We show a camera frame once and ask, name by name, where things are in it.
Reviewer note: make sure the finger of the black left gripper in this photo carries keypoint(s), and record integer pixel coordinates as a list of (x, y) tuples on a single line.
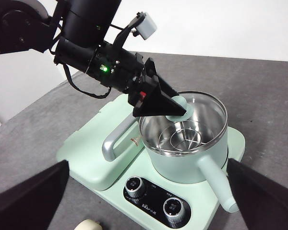
[(153, 69), (158, 103)]

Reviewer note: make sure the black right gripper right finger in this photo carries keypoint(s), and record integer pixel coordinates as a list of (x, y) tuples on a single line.
[(266, 203)]

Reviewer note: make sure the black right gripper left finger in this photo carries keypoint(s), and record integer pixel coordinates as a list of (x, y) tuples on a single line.
[(26, 206)]

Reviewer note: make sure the glass pot lid green knob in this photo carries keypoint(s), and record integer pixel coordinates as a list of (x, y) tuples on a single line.
[(182, 101)]

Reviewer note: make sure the white rectangular steamed bun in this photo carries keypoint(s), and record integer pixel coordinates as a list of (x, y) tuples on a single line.
[(88, 225)]

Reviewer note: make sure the mint green breakfast machine base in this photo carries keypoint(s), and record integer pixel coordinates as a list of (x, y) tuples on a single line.
[(110, 206)]

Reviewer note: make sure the silver round control knob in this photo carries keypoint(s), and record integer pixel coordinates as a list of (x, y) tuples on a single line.
[(173, 209), (136, 188)]

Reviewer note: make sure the black glossy control panel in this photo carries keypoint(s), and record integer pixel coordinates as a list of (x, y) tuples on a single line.
[(156, 206)]

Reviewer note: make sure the pale grey left camera box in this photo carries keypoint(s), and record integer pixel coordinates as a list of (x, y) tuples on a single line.
[(147, 25)]

